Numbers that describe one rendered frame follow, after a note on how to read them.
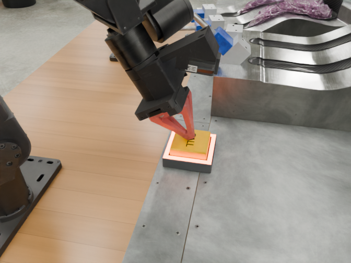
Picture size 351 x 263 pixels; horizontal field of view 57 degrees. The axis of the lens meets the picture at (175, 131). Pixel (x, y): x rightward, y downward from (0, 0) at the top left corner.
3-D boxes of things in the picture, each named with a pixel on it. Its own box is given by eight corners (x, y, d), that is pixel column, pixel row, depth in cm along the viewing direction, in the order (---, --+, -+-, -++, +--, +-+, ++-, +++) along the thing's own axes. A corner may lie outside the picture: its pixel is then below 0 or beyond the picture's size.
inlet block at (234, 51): (182, 28, 61) (200, 6, 58) (185, 21, 65) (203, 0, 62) (231, 72, 65) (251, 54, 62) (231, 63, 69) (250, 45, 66)
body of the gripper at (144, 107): (189, 76, 52) (166, 36, 49) (177, 110, 44) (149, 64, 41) (157, 90, 55) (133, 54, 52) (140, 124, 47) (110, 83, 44)
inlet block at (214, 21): (176, 41, 89) (176, 22, 86) (175, 35, 93) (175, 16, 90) (223, 39, 90) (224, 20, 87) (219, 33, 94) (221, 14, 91)
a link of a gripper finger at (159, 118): (212, 115, 55) (186, 70, 51) (207, 141, 50) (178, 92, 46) (179, 127, 58) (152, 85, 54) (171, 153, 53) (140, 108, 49)
